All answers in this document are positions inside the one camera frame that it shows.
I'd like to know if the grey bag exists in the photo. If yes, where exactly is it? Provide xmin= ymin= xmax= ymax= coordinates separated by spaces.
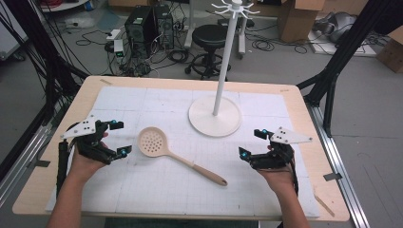
xmin=312 ymin=10 xmax=358 ymax=44

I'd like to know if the beige slotted spoon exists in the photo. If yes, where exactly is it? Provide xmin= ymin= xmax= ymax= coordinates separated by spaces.
xmin=137 ymin=126 xmax=229 ymax=187

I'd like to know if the black metal frame stand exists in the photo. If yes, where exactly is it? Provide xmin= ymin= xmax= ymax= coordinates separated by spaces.
xmin=2 ymin=0 xmax=90 ymax=125
xmin=296 ymin=0 xmax=403 ymax=138

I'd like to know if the white grid mat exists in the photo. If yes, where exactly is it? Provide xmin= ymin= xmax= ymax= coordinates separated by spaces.
xmin=46 ymin=85 xmax=321 ymax=219

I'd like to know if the coiled black floor cable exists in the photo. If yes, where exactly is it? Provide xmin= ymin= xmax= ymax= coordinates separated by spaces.
xmin=251 ymin=37 xmax=276 ymax=52

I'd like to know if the small cardboard box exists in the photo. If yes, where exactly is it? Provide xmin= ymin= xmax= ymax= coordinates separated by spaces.
xmin=375 ymin=26 xmax=403 ymax=75

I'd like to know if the aluminium rail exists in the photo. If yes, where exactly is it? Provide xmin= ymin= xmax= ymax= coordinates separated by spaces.
xmin=305 ymin=102 xmax=372 ymax=228
xmin=0 ymin=103 xmax=69 ymax=207

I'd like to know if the white power strip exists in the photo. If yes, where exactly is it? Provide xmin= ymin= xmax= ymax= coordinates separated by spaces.
xmin=106 ymin=28 xmax=123 ymax=42

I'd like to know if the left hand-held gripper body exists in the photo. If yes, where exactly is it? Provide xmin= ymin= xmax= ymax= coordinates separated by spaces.
xmin=60 ymin=115 xmax=120 ymax=165

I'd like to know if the black computer tower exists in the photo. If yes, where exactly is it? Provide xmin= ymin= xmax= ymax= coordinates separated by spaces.
xmin=153 ymin=3 xmax=176 ymax=51
xmin=124 ymin=5 xmax=158 ymax=60

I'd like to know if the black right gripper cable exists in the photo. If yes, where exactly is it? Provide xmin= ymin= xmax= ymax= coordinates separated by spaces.
xmin=289 ymin=151 xmax=300 ymax=197

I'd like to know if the white round table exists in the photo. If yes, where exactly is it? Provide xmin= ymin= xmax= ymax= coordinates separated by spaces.
xmin=39 ymin=0 xmax=90 ymax=13

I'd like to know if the person's right hand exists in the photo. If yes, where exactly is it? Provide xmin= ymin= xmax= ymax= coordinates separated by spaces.
xmin=256 ymin=163 xmax=297 ymax=196

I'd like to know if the black round stool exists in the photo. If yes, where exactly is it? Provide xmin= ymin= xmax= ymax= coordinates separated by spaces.
xmin=184 ymin=24 xmax=233 ymax=81

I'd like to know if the thin wooden stick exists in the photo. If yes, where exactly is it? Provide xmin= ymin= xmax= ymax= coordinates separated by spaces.
xmin=313 ymin=193 xmax=336 ymax=219

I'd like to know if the white power adapter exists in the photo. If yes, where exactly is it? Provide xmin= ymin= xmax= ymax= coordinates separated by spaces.
xmin=113 ymin=39 xmax=125 ymax=59

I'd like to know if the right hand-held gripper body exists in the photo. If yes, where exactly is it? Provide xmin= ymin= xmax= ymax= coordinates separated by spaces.
xmin=249 ymin=126 xmax=314 ymax=171

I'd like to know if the white hook rack stand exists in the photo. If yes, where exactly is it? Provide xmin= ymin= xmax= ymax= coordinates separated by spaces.
xmin=187 ymin=0 xmax=261 ymax=139

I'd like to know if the large cardboard box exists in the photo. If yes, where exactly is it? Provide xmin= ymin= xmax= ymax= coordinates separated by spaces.
xmin=277 ymin=0 xmax=326 ymax=44

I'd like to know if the white stand leg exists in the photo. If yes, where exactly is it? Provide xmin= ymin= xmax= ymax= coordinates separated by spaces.
xmin=237 ymin=15 xmax=248 ymax=60
xmin=183 ymin=0 xmax=196 ymax=50

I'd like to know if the person's left hand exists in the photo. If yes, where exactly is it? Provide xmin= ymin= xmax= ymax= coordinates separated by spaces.
xmin=67 ymin=132 xmax=110 ymax=185

